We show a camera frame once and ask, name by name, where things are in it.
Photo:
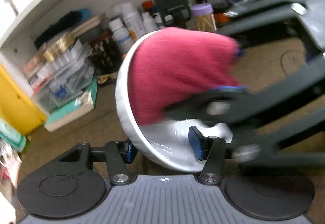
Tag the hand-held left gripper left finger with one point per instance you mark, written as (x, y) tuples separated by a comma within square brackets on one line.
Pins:
[(129, 153)]

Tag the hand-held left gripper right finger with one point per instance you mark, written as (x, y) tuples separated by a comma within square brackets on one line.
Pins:
[(196, 144)]

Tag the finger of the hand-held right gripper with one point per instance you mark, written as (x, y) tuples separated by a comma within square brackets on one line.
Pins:
[(228, 102), (254, 26)]

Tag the white ribbed bowl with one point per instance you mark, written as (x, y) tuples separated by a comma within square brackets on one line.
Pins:
[(177, 135)]

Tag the pink towel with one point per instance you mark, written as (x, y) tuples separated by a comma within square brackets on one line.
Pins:
[(182, 66)]

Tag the orange jar black lid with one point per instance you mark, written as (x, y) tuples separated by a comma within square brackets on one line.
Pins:
[(220, 19)]

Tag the purple-lid toothpick jar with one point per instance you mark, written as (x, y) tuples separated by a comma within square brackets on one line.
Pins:
[(203, 18)]

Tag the teal and white box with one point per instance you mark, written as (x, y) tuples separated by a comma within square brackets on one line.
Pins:
[(71, 114)]

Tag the clear plastic storage box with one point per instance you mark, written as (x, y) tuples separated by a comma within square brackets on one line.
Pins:
[(66, 79)]

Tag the black box gold lettering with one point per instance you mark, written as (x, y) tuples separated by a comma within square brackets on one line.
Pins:
[(111, 51), (97, 56)]

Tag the small white bottle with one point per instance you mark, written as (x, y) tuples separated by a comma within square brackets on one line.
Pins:
[(148, 23)]

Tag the white medicine bottle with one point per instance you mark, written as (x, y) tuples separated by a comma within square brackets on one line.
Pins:
[(121, 36)]

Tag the green packet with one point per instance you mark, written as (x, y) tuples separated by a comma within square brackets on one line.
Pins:
[(12, 135)]

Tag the white spray can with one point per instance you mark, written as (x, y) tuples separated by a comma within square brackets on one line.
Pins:
[(132, 21)]

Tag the yellow box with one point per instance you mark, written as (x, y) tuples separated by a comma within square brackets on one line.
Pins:
[(17, 102)]

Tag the gold tin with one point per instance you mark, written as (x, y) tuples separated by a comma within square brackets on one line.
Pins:
[(57, 47)]

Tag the beige case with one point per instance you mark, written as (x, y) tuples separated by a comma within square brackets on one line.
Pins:
[(83, 26)]

